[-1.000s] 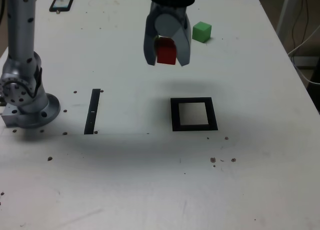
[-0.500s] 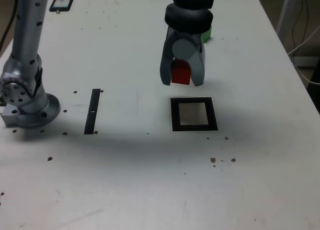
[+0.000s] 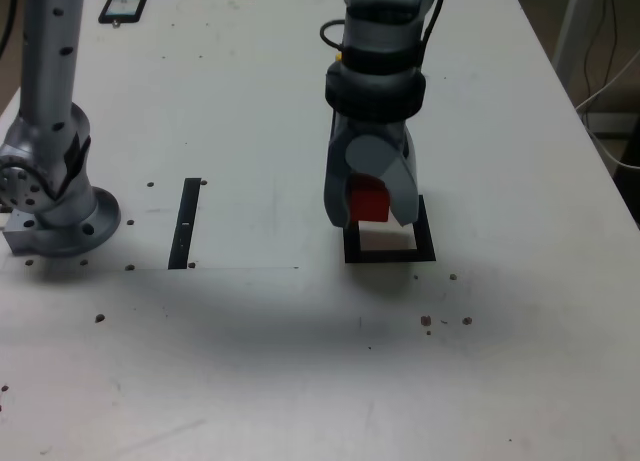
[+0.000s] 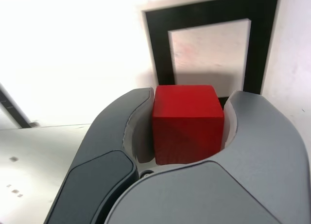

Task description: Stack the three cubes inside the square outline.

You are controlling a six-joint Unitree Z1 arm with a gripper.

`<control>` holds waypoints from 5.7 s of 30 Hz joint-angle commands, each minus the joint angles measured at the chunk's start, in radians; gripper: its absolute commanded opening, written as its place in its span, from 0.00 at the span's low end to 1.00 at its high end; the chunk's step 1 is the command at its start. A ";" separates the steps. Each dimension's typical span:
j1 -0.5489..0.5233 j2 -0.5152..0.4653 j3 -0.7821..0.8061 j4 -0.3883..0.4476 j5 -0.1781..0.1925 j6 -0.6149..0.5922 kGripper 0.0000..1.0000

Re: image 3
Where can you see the white metal post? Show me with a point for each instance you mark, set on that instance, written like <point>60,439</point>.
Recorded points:
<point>575,21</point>

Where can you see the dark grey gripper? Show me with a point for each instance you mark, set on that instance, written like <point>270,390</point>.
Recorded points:
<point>372,127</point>

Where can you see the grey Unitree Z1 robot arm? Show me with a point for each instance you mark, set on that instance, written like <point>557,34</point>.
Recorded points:
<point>60,216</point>

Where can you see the black smartphone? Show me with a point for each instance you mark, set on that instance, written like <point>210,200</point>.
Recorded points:
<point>122,8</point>

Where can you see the red cube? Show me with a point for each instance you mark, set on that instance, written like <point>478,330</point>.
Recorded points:
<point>369,203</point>

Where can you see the black tape square outline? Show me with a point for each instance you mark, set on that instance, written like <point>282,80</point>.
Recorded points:
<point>390,257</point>

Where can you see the black tape strip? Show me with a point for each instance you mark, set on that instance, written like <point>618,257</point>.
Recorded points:
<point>182,241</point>

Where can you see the grey metal bar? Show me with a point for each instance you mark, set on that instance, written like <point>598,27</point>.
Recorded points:
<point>615,122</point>

